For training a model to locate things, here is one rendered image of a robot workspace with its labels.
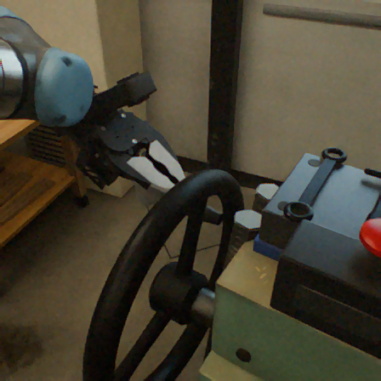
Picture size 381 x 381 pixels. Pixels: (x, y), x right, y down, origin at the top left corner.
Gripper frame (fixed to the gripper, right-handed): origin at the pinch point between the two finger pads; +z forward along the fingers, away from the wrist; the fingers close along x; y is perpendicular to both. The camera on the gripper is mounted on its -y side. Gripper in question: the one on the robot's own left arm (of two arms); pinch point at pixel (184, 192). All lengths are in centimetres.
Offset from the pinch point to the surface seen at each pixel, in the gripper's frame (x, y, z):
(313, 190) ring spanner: 10.4, -21.5, 7.9
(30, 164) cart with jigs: -52, 116, -65
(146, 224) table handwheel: 14.6, -10.7, 0.5
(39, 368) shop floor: 6, 99, 0
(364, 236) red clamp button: 15.2, -25.1, 10.7
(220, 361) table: 18.1, -8.6, 12.5
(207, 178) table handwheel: 6.1, -11.0, 1.4
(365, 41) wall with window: -112, 11, 5
